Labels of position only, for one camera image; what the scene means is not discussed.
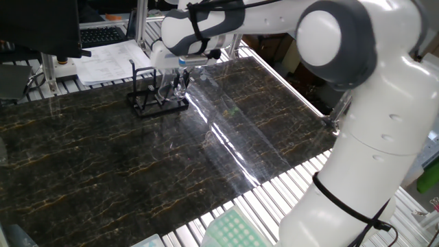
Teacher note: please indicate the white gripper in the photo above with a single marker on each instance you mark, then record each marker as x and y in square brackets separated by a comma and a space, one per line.
[163, 61]

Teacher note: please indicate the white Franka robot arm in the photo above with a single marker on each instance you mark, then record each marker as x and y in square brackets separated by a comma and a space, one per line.
[377, 137]

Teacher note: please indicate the white printed paper sheets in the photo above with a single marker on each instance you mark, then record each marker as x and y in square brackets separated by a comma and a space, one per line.
[109, 61]

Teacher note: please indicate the black keyboard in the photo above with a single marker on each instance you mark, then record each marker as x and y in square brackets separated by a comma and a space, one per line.
[101, 36]

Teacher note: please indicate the small orange tool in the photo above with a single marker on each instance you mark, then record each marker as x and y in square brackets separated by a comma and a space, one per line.
[113, 17]

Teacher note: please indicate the dark marble pattern mat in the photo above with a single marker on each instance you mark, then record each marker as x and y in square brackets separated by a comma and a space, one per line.
[103, 164]

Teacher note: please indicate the black monitor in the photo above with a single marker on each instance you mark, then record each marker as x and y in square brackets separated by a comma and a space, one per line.
[37, 27]

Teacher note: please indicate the green pipette tip box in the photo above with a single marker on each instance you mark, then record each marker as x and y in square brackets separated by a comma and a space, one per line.
[236, 230]

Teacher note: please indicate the dark grey flat pad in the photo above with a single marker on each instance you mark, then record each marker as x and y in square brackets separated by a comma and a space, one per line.
[13, 82]

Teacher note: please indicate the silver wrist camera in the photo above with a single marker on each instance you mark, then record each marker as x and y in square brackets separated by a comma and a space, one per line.
[193, 60]

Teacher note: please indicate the aluminium frame post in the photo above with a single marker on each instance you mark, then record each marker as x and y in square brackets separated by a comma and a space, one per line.
[337, 113]
[48, 73]
[141, 20]

